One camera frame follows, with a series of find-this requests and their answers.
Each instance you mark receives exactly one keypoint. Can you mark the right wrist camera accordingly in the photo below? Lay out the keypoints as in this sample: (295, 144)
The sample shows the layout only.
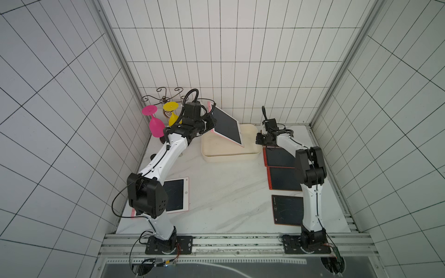
(269, 124)

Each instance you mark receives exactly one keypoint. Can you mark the metal cup holder stand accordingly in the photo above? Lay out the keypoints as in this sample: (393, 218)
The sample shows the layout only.
(163, 99)

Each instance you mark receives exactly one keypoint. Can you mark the yellow plastic goblet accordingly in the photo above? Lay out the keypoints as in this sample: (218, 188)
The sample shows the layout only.
(170, 108)

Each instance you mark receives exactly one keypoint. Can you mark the cream plastic storage box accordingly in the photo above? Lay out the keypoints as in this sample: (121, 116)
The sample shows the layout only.
(216, 148)

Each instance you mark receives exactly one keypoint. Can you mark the pink plastic goblet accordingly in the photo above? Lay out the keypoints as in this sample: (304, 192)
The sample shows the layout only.
(156, 126)

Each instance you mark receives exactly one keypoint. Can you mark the red writing tablet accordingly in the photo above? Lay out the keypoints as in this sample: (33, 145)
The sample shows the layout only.
(277, 157)
(287, 210)
(282, 179)

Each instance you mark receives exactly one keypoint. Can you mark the white pink writing tablet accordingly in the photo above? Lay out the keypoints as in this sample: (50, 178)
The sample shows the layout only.
(154, 199)

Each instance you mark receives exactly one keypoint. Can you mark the pink bottom writing tablet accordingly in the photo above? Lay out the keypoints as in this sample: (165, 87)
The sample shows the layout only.
(226, 126)

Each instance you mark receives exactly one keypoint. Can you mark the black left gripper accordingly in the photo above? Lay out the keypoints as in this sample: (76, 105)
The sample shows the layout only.
(212, 122)

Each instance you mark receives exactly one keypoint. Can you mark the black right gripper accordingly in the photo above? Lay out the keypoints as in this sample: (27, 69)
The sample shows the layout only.
(261, 139)

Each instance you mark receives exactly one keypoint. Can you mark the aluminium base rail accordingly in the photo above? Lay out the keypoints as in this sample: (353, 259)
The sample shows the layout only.
(237, 246)

